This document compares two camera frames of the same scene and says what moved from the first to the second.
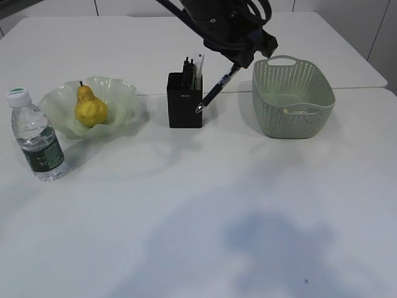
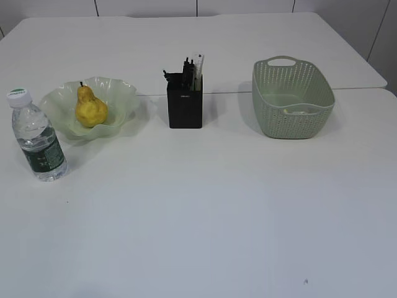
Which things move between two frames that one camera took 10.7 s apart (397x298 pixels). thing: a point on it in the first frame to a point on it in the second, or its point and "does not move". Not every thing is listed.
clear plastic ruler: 198,59 does not move
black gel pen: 218,88 to 166,76
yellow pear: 90,110 does not move
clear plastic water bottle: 35,136 does not move
